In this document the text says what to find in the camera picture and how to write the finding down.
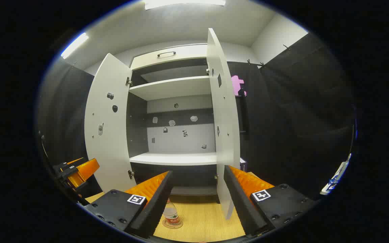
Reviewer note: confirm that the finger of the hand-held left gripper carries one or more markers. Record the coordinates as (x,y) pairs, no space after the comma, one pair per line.
(84,170)
(64,170)

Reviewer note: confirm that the narrow ceiling light strip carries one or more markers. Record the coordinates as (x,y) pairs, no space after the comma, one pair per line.
(74,45)

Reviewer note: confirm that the white cabinet door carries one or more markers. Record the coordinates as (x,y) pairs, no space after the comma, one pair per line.
(108,152)
(225,111)

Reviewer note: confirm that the wide ceiling light panel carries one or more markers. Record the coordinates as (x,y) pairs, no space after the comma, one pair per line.
(184,3)

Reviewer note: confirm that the white side table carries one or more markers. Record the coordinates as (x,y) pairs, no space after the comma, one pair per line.
(326,189)

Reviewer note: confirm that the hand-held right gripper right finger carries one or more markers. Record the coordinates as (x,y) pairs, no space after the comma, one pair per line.
(240,202)

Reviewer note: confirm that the white cabinet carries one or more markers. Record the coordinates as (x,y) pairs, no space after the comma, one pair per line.
(181,138)

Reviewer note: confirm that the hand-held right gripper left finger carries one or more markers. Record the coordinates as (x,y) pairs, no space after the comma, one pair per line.
(157,206)

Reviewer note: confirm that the round wooden coaster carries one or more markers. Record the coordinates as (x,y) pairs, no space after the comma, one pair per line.
(166,225)

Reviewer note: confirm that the clear water bottle red label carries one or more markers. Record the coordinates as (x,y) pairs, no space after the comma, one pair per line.
(171,211)

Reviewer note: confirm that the white cabinet shelf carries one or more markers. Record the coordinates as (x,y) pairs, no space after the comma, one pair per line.
(171,88)
(174,158)

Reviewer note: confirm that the black backdrop cloth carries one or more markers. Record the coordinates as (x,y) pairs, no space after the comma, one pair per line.
(299,118)

